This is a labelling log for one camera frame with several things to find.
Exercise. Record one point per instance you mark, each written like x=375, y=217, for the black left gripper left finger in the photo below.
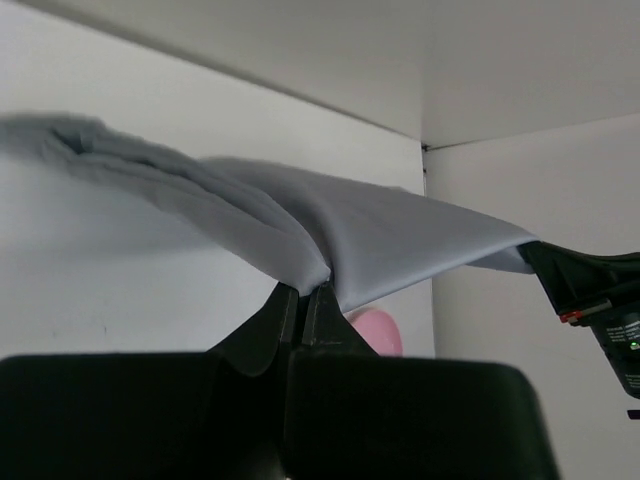
x=168, y=415

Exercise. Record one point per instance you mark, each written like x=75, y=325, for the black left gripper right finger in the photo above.
x=354, y=414

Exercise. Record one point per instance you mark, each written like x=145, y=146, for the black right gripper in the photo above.
x=598, y=292

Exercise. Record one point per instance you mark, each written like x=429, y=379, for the pink plate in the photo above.
x=379, y=329

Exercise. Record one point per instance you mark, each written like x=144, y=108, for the grey cloth placemat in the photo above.
x=300, y=227

